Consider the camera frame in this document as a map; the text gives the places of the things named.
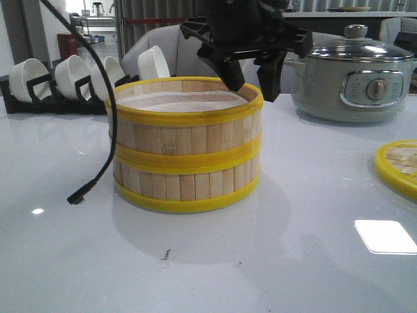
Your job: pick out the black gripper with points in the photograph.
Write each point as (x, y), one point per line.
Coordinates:
(233, 30)

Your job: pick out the red fire extinguisher box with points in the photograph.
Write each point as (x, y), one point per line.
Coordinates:
(67, 44)

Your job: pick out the green electric cooking pot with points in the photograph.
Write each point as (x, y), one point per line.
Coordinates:
(349, 89)

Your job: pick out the yellow woven bamboo steamer lid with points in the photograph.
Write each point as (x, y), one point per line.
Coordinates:
(395, 164)

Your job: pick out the white steamer liner cloth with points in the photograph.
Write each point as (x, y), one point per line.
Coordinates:
(184, 101)

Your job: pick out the black bowl rack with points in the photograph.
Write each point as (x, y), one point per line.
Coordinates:
(87, 102)

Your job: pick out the white ceramic bowl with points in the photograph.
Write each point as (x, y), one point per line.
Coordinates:
(152, 64)
(68, 72)
(114, 72)
(21, 73)

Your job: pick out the grey upholstered chair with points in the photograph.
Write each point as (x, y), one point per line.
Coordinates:
(180, 53)
(249, 69)
(391, 27)

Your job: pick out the glass pot lid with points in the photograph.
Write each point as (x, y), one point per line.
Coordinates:
(355, 46)

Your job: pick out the bamboo steamer tray yellow rims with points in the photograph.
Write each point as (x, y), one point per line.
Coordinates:
(187, 142)
(187, 193)

